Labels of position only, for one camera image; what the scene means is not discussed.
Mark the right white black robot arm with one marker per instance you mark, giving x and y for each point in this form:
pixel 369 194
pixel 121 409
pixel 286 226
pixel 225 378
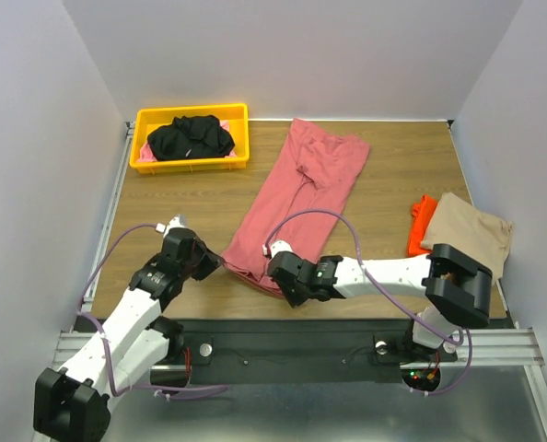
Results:
pixel 457 286

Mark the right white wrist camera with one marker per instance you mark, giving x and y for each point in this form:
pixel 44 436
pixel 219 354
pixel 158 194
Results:
pixel 278 246

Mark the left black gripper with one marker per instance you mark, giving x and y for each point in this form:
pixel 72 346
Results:
pixel 212 261

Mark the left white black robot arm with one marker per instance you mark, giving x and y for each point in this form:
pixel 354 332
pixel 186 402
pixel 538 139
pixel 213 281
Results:
pixel 75 401

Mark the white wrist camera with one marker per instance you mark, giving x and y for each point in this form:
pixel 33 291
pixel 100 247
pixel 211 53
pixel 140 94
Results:
pixel 278 246
pixel 178 221

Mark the yellow plastic bin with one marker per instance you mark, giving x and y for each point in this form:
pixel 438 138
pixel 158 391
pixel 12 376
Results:
pixel 207 137

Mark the folded beige t shirt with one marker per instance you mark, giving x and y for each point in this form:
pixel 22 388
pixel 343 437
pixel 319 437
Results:
pixel 484 237

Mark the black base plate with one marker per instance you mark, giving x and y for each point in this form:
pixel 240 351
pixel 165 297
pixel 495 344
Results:
pixel 294 351

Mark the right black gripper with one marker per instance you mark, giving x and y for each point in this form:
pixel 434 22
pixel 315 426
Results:
pixel 282 280

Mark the folded orange t shirt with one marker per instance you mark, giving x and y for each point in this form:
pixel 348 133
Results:
pixel 422 213

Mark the black t shirt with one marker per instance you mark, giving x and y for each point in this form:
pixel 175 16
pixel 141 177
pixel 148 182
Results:
pixel 190 138

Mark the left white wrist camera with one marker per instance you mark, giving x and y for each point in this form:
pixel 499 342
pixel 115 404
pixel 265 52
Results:
pixel 178 221

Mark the pink red t shirt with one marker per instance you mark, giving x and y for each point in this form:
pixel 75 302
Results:
pixel 314 170

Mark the light pink t shirt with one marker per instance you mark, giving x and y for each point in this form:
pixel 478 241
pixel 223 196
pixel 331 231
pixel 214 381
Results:
pixel 149 154

